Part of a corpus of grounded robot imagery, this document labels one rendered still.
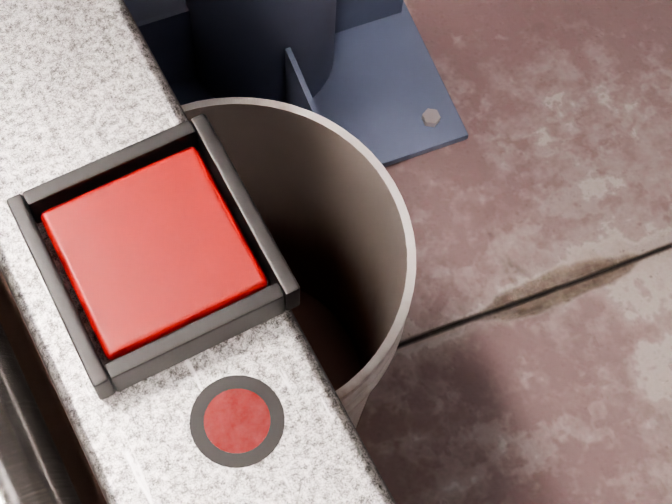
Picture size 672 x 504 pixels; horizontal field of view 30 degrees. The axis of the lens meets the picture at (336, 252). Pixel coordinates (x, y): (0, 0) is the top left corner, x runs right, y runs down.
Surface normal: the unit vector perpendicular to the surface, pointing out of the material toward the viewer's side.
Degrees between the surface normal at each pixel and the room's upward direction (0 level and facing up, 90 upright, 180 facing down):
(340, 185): 87
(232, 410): 0
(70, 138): 0
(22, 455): 32
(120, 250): 0
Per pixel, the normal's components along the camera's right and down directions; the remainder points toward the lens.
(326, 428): 0.03, -0.39
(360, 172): -0.72, 0.61
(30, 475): 0.49, -0.55
